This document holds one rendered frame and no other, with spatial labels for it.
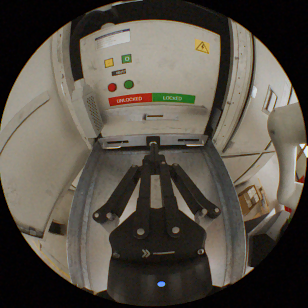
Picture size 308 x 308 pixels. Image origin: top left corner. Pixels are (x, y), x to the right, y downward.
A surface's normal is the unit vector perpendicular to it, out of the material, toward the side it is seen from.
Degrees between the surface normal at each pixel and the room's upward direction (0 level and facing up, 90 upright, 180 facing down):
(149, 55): 90
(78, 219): 90
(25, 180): 90
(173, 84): 90
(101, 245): 0
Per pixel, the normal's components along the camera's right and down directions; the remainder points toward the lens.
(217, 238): -0.02, -0.68
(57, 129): 0.94, 0.24
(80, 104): 0.02, 0.73
